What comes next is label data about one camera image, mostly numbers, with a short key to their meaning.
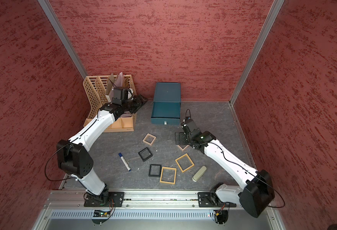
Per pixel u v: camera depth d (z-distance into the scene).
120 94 0.64
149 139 0.98
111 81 0.98
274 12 0.73
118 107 0.62
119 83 0.92
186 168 0.83
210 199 0.65
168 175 0.83
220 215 0.71
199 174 0.81
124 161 0.87
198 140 0.55
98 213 0.72
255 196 0.39
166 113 0.96
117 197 0.74
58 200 0.76
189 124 0.60
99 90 1.03
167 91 1.10
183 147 0.92
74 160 0.45
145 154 0.91
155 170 0.85
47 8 0.71
